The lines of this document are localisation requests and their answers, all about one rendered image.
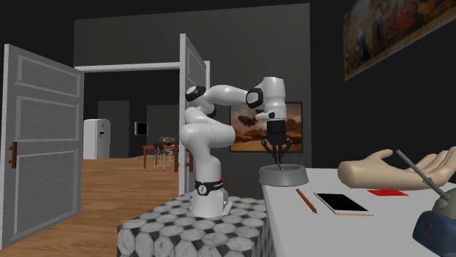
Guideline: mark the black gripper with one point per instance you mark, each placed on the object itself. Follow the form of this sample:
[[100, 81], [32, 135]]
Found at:
[[276, 132]]

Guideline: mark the black smartphone with gold edge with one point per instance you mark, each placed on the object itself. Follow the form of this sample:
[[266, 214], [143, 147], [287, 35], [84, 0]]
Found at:
[[342, 203]]

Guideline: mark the small black wall screen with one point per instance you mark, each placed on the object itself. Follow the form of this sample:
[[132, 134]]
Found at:
[[141, 128]]

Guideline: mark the red flat card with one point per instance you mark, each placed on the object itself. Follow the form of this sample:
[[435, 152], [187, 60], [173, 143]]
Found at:
[[387, 192]]

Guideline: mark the white refrigerator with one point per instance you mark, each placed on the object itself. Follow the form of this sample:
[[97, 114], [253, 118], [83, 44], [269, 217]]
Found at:
[[95, 139]]

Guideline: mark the brown dining table with chairs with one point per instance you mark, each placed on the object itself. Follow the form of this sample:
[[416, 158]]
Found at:
[[162, 151]]

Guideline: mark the brown desert wall picture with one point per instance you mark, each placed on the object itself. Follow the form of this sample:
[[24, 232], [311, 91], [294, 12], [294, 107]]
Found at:
[[249, 139]]

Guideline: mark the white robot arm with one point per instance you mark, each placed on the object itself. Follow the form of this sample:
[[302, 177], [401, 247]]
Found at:
[[201, 136]]

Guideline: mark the patterned tile robot stand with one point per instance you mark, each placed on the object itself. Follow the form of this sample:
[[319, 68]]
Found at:
[[199, 235]]

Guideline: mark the grey round bowl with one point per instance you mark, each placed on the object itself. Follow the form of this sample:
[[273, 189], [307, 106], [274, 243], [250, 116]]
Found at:
[[283, 175]]

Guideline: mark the brown pencil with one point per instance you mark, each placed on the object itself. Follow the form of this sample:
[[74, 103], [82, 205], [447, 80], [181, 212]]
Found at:
[[306, 200]]

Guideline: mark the beige hand sculpture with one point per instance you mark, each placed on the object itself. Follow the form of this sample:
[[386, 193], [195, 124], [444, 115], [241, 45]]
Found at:
[[384, 173]]

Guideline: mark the large colourful wall painting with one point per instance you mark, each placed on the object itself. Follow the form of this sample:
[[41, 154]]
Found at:
[[384, 32]]

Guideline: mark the grey panelled door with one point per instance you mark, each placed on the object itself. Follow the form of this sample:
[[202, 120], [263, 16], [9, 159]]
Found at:
[[39, 142], [188, 106]]

